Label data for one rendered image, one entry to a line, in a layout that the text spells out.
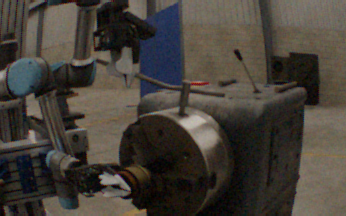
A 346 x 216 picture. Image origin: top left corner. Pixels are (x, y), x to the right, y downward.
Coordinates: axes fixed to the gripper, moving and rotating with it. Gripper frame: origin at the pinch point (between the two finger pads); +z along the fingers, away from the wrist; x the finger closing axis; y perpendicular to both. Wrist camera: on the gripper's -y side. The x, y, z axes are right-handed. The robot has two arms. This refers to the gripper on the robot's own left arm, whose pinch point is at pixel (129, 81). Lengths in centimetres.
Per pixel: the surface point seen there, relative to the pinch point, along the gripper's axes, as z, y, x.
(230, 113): 11.8, -26.2, 8.5
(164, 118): 9.7, -9.9, -0.2
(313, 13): -190, -1004, -157
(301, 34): -122, -995, -229
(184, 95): 5.1, -13.4, 4.1
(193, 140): 15.5, -9.9, 7.3
